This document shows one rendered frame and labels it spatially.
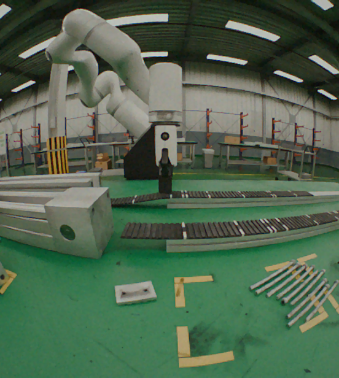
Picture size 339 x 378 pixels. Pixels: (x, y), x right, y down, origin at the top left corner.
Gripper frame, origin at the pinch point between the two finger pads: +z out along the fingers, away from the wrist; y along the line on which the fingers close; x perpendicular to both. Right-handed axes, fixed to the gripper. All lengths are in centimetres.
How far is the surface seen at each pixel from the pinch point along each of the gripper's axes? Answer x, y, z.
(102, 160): 199, 465, 56
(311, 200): -51, -2, 5
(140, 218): 5.9, -7.9, 6.2
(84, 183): 20.8, -5.0, -1.5
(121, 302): 4.9, -32.8, 5.5
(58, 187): 30.8, -3.9, -0.2
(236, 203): -19.5, -2.1, 5.0
